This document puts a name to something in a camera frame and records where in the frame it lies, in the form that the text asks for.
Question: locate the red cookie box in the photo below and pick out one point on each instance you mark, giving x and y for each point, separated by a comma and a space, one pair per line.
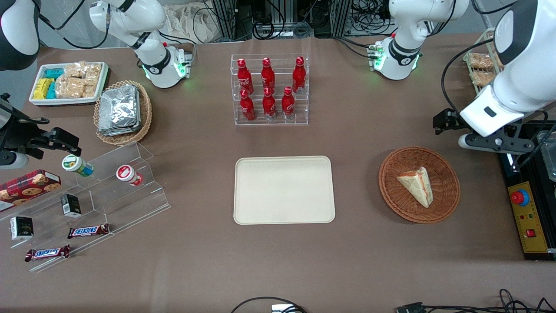
26, 189

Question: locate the red emergency stop button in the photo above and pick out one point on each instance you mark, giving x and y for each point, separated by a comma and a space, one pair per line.
519, 198

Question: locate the clear acrylic step display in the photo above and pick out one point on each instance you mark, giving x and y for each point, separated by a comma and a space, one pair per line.
130, 204

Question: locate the snickers chocolate bar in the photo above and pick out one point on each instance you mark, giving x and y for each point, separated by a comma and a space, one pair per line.
47, 253
88, 231

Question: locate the beige rectangular serving tray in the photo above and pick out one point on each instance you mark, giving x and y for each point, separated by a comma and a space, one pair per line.
282, 191

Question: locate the aluminium frame post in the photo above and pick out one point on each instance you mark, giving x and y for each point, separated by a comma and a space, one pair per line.
341, 17
223, 19

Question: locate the small black carton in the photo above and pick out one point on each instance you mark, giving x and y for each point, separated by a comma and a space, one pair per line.
21, 228
71, 205

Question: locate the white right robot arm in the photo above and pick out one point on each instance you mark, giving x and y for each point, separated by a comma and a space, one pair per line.
152, 61

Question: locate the white plug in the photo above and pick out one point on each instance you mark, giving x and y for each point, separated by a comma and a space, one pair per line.
282, 308

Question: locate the clear acrylic bottle rack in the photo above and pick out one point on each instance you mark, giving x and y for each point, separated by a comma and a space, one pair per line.
278, 122

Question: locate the silver foil packet stack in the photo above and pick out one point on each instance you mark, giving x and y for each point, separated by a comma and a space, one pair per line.
119, 108

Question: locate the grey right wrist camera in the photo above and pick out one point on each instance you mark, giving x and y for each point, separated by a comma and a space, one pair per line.
13, 160

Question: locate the white rectangular snack bin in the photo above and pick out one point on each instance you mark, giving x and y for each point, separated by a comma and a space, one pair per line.
65, 101

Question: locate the triangular sandwich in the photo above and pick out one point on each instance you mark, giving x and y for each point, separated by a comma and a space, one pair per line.
418, 184

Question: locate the clear plastic container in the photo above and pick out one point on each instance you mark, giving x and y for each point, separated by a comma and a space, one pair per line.
548, 161

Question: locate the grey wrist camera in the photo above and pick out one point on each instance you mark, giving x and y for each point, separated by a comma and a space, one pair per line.
13, 160
467, 141

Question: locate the teal snack packet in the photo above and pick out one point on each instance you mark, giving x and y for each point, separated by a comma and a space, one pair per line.
55, 73
51, 91

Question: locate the yellow control panel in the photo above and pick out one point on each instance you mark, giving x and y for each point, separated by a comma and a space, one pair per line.
530, 217

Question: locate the green lid yogurt cup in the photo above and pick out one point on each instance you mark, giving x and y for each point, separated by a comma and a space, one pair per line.
76, 165

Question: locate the round brown wicker basket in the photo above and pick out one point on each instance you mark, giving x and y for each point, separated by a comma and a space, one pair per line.
399, 200

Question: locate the black control box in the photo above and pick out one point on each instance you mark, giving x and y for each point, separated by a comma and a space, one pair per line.
517, 174

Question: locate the yellow snack packet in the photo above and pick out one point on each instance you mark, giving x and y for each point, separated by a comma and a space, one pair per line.
42, 88

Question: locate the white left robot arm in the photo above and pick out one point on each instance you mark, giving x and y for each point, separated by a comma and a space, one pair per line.
521, 78

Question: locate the red lid yogurt cup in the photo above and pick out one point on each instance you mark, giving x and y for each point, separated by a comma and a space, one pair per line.
127, 174

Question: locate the red cola bottle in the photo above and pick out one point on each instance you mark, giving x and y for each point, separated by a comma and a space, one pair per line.
299, 78
268, 76
269, 106
244, 78
247, 108
288, 105

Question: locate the clear bag rice crackers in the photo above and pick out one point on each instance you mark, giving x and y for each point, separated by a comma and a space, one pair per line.
90, 91
93, 74
74, 69
69, 88

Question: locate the oval wicker basket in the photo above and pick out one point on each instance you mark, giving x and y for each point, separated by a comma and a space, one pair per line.
145, 113

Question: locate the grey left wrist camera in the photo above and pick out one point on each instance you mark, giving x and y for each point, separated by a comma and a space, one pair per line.
467, 141

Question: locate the beige cloth bag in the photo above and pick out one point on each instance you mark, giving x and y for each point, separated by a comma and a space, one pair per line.
182, 24

